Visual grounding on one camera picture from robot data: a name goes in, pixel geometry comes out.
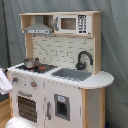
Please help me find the right red stove knob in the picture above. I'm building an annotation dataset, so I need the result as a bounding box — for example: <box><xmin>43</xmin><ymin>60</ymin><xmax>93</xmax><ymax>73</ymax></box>
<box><xmin>31</xmin><ymin>81</ymin><xmax>37</xmax><ymax>88</ymax></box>

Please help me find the silver toy pot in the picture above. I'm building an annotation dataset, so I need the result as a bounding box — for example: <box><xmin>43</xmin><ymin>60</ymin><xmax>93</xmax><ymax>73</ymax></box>
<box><xmin>24</xmin><ymin>58</ymin><xmax>39</xmax><ymax>68</ymax></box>

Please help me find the grey toy sink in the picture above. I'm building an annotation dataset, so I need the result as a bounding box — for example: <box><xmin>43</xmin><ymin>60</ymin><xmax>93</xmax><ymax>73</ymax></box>
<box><xmin>52</xmin><ymin>68</ymin><xmax>92</xmax><ymax>81</ymax></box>

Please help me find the white oven door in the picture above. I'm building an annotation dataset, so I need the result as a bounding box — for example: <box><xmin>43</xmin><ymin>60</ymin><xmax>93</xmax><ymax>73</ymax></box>
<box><xmin>11</xmin><ymin>86</ymin><xmax>44</xmax><ymax>128</ymax></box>

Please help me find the white cupboard door with dispenser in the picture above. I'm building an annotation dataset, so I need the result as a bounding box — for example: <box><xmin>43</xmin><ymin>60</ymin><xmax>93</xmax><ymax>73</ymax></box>
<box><xmin>45</xmin><ymin>81</ymin><xmax>82</xmax><ymax>128</ymax></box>

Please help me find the grey range hood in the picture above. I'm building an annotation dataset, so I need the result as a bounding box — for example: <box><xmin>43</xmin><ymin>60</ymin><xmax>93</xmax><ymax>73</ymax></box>
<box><xmin>24</xmin><ymin>15</ymin><xmax>52</xmax><ymax>34</ymax></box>

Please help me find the black toy stovetop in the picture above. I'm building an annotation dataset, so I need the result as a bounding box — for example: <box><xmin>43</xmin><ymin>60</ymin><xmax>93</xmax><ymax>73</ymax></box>
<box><xmin>18</xmin><ymin>64</ymin><xmax>55</xmax><ymax>73</ymax></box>

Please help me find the left red stove knob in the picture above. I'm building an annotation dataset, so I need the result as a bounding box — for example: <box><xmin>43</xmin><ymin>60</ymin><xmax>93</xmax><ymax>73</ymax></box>
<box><xmin>12</xmin><ymin>77</ymin><xmax>18</xmax><ymax>83</ymax></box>

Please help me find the red stove knob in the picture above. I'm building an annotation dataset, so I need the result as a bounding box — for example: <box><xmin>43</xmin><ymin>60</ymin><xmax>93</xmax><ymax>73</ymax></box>
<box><xmin>12</xmin><ymin>77</ymin><xmax>18</xmax><ymax>83</ymax></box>
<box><xmin>31</xmin><ymin>81</ymin><xmax>37</xmax><ymax>88</ymax></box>

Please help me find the black toy faucet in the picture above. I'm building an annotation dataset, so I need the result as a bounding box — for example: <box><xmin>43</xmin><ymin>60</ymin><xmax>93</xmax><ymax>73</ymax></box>
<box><xmin>76</xmin><ymin>51</ymin><xmax>93</xmax><ymax>70</ymax></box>

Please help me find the wooden toy kitchen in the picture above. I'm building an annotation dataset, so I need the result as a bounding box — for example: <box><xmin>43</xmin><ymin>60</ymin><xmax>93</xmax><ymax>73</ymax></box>
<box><xmin>8</xmin><ymin>11</ymin><xmax>114</xmax><ymax>128</ymax></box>

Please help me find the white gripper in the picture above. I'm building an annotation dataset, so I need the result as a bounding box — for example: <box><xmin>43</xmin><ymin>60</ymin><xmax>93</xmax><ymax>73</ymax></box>
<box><xmin>0</xmin><ymin>68</ymin><xmax>13</xmax><ymax>95</ymax></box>

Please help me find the white toy microwave door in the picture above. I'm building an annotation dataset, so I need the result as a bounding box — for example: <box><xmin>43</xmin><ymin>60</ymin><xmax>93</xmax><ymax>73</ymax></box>
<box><xmin>54</xmin><ymin>15</ymin><xmax>92</xmax><ymax>34</ymax></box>

